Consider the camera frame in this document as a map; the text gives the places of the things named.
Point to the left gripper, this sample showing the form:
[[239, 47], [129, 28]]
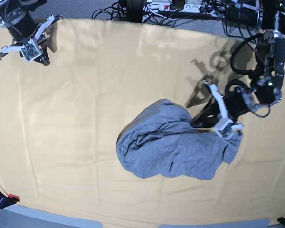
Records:
[[227, 107]]

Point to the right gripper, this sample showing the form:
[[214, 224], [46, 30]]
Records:
[[25, 30]]

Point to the grey t-shirt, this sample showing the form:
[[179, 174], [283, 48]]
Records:
[[161, 140]]

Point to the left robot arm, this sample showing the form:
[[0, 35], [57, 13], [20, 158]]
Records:
[[266, 80]]

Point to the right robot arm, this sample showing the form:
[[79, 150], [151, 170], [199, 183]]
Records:
[[9, 9]]

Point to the yellow table cloth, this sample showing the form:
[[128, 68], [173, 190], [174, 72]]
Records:
[[59, 125]]

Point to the black power adapter brick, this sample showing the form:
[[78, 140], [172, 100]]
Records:
[[242, 16]]

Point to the white power strip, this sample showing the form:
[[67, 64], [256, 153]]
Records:
[[188, 10]]

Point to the blue clamp with red tip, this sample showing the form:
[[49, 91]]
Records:
[[6, 201]]

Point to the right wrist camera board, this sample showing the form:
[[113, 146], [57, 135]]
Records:
[[31, 51]]

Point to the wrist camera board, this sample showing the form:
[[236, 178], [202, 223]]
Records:
[[226, 129], [31, 51]]

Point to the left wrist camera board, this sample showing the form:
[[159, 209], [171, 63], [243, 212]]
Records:
[[226, 129]]

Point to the black central post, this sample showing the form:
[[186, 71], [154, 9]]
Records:
[[135, 10]]

